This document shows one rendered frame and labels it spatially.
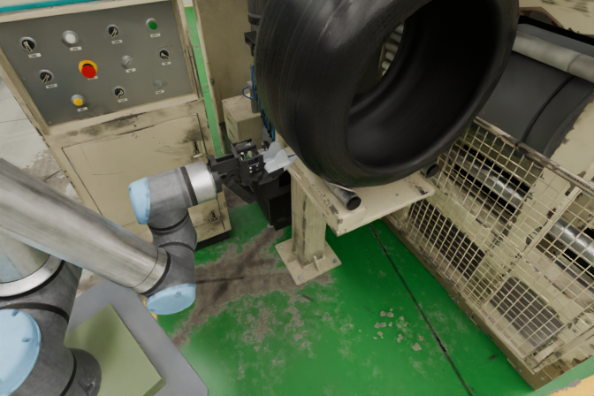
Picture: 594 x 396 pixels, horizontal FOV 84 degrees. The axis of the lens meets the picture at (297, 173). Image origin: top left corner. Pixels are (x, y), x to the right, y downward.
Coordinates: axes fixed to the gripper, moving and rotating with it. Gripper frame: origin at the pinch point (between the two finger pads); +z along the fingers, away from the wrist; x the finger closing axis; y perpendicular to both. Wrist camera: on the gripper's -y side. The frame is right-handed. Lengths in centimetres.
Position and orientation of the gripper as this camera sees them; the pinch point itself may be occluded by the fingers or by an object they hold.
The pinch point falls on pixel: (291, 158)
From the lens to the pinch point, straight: 82.7
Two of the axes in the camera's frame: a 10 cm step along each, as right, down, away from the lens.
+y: 0.0, -7.4, -6.8
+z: 8.9, -3.1, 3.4
